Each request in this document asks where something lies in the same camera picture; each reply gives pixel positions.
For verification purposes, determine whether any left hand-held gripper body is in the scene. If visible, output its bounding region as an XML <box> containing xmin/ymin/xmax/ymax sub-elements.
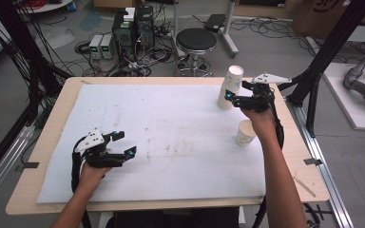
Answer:
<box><xmin>71</xmin><ymin>127</ymin><xmax>125</xmax><ymax>169</ymax></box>

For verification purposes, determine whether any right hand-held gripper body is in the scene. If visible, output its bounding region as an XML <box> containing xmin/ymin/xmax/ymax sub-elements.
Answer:
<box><xmin>234</xmin><ymin>73</ymin><xmax>293</xmax><ymax>114</ymax></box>

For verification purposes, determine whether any stack of white paper cups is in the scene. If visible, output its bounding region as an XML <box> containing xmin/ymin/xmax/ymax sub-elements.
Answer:
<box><xmin>216</xmin><ymin>65</ymin><xmax>245</xmax><ymax>111</ymax></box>

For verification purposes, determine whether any white paper cup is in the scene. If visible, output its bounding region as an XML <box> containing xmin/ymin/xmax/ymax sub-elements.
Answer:
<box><xmin>222</xmin><ymin>65</ymin><xmax>245</xmax><ymax>95</ymax></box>
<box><xmin>235</xmin><ymin>119</ymin><xmax>258</xmax><ymax>147</ymax></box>

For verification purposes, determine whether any person's right hand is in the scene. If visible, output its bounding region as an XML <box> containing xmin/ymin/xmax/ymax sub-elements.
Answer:
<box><xmin>240</xmin><ymin>107</ymin><xmax>279</xmax><ymax>142</ymax></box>

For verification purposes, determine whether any person's left hand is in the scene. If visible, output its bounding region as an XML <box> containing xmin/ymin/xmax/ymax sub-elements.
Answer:
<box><xmin>78</xmin><ymin>161</ymin><xmax>114</xmax><ymax>197</ymax></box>

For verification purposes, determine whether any white table mat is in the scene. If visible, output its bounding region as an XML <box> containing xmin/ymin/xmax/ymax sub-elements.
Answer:
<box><xmin>36</xmin><ymin>84</ymin><xmax>281</xmax><ymax>204</ymax></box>

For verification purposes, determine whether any white metal stand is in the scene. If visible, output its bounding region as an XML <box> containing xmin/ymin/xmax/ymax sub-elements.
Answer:
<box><xmin>221</xmin><ymin>0</ymin><xmax>240</xmax><ymax>59</ymax></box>

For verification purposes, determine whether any black round stool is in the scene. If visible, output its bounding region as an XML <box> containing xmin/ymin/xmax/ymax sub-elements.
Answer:
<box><xmin>174</xmin><ymin>28</ymin><xmax>219</xmax><ymax>78</ymax></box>

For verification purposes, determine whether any flat black device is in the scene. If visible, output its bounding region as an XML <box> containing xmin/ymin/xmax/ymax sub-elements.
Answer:
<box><xmin>203</xmin><ymin>13</ymin><xmax>227</xmax><ymax>33</ymax></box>

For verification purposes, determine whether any person's dark clothing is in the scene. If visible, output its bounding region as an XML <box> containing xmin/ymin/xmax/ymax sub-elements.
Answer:
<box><xmin>105</xmin><ymin>207</ymin><xmax>240</xmax><ymax>228</ymax></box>

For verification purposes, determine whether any white power supply unit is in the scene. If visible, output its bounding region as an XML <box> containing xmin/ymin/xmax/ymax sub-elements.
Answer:
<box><xmin>100</xmin><ymin>33</ymin><xmax>116</xmax><ymax>61</ymax></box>
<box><xmin>88</xmin><ymin>34</ymin><xmax>105</xmax><ymax>60</ymax></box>

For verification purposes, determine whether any white base board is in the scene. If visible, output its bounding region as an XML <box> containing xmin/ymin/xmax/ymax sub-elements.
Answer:
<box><xmin>322</xmin><ymin>62</ymin><xmax>365</xmax><ymax>132</ymax></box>

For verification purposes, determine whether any black computer tower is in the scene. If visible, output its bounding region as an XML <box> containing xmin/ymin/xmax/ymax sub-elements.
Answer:
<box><xmin>111</xmin><ymin>10</ymin><xmax>138</xmax><ymax>62</ymax></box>
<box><xmin>135</xmin><ymin>5</ymin><xmax>156</xmax><ymax>49</ymax></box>

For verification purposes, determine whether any thin wooden stick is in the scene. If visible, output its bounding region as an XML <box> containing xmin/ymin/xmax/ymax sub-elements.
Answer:
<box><xmin>293</xmin><ymin>176</ymin><xmax>317</xmax><ymax>199</ymax></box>

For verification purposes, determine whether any brown cardboard box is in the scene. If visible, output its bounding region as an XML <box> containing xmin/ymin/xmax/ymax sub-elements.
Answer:
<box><xmin>292</xmin><ymin>0</ymin><xmax>365</xmax><ymax>40</ymax></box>

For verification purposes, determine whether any small white box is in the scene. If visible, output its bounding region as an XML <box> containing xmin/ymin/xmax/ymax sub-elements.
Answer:
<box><xmin>123</xmin><ymin>7</ymin><xmax>137</xmax><ymax>23</ymax></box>

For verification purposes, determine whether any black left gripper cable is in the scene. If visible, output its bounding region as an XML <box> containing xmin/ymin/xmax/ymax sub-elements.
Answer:
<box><xmin>70</xmin><ymin>143</ymin><xmax>92</xmax><ymax>228</ymax></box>

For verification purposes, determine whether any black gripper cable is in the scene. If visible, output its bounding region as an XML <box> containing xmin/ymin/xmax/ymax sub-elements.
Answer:
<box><xmin>251</xmin><ymin>89</ymin><xmax>286</xmax><ymax>228</ymax></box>
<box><xmin>70</xmin><ymin>143</ymin><xmax>92</xmax><ymax>228</ymax></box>

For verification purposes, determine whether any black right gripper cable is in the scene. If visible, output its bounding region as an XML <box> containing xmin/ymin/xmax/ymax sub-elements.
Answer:
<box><xmin>251</xmin><ymin>89</ymin><xmax>286</xmax><ymax>228</ymax></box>

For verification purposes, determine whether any tangle of floor cables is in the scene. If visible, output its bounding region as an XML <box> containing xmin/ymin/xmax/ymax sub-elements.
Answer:
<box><xmin>73</xmin><ymin>18</ymin><xmax>179</xmax><ymax>78</ymax></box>
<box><xmin>230</xmin><ymin>16</ymin><xmax>318</xmax><ymax>59</ymax></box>

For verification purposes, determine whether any black metal frame post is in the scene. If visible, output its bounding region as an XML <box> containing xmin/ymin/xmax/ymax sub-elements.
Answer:
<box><xmin>0</xmin><ymin>0</ymin><xmax>65</xmax><ymax>99</ymax></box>
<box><xmin>278</xmin><ymin>0</ymin><xmax>365</xmax><ymax>138</ymax></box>

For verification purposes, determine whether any aluminium rail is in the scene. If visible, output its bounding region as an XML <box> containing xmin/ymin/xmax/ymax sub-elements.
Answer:
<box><xmin>0</xmin><ymin>124</ymin><xmax>36</xmax><ymax>213</ymax></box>
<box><xmin>285</xmin><ymin>97</ymin><xmax>355</xmax><ymax>228</ymax></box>

